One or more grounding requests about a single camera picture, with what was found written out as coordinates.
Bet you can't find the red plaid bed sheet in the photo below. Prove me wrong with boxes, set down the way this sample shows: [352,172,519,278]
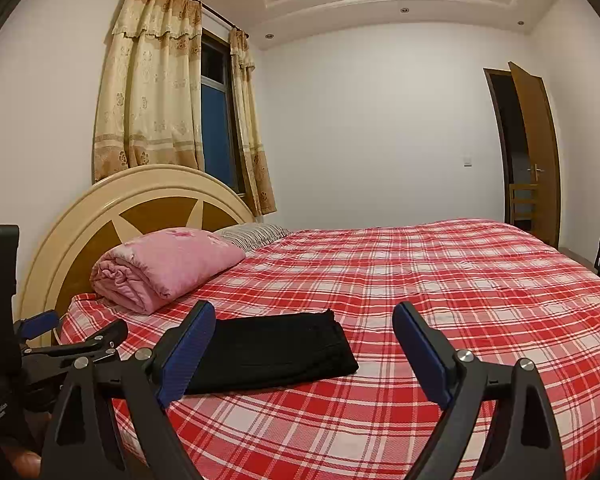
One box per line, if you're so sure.
[60,217,600,480]

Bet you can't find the brown wooden door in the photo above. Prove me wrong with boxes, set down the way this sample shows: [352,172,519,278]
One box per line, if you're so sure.
[508,61,562,250]

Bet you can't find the cream and brown headboard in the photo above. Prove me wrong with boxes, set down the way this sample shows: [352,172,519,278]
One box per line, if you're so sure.
[17,164,256,348]

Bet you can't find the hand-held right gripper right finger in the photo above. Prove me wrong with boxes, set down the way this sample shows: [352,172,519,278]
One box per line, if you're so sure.
[392,301,567,480]

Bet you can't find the dark window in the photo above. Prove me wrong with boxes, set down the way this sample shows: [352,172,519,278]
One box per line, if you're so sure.
[200,29,246,196]

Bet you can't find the folded pink blanket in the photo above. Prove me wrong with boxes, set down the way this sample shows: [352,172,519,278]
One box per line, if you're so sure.
[90,227,247,316]

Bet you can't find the person's left hand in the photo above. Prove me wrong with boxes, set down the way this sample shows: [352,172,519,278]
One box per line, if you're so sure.
[5,447,44,480]

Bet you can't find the wide beige floral curtain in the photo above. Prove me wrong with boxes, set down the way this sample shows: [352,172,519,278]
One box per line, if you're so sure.
[92,0,206,185]

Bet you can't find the brown door frame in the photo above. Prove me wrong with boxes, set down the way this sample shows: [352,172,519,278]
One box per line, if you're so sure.
[483,67,520,226]

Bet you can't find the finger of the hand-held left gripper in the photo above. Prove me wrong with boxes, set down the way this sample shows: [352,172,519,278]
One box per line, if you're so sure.
[14,309,62,344]
[22,318,130,370]

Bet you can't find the wooden slatted chair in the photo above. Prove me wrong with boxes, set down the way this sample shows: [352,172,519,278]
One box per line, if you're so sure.
[509,183,536,234]

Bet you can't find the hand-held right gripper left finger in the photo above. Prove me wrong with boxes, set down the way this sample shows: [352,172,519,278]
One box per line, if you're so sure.
[41,301,217,480]

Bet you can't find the striped pillow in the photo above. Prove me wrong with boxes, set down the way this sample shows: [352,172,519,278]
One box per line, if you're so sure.
[213,223,292,252]

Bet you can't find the black pants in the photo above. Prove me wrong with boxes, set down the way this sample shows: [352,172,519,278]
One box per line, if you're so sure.
[184,309,360,396]

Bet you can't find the dark curtain rod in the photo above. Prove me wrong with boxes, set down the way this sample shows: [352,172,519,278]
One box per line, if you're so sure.
[131,0,251,39]

